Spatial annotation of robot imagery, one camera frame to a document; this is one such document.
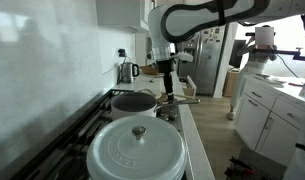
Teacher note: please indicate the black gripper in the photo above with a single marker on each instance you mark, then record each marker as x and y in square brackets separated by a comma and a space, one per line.
[166, 66]

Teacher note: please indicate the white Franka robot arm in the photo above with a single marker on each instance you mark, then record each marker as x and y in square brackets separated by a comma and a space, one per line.
[275, 6]

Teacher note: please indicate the open wooden drawer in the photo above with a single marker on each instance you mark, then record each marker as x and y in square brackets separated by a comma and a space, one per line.
[191, 88]

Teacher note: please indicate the brown basket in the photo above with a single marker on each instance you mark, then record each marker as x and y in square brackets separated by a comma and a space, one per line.
[148, 70]

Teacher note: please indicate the steel electric kettle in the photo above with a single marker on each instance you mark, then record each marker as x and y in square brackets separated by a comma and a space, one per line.
[127, 73]

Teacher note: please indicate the stainless steel refrigerator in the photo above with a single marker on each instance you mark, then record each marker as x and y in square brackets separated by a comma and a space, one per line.
[208, 60]

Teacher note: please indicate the cardboard box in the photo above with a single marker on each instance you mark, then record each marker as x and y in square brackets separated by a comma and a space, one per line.
[230, 83]

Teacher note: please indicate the white Dutch oven lid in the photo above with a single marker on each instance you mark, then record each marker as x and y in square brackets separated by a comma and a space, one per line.
[152, 156]

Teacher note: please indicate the black monitor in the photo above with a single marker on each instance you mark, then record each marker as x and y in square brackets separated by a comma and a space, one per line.
[237, 55]

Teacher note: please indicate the person in white clothes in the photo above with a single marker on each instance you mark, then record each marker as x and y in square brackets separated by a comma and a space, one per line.
[255, 63]

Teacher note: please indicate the white island cabinets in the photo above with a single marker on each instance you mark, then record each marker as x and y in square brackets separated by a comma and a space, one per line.
[258, 123]

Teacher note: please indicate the black tool with red parts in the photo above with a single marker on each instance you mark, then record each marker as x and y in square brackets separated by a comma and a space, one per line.
[238, 166]

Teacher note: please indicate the black gas cooktop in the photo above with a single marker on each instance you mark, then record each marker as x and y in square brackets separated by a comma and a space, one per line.
[58, 156]

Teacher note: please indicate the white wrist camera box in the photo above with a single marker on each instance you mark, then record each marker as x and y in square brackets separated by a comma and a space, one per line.
[183, 56]

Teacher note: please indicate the black wall plug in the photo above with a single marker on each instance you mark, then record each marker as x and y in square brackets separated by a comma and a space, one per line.
[122, 52]

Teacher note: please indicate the white upper wall cabinet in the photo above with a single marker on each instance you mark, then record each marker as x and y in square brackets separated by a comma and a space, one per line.
[118, 13]

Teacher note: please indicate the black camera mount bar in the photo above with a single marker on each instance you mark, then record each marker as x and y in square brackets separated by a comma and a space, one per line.
[285, 52]

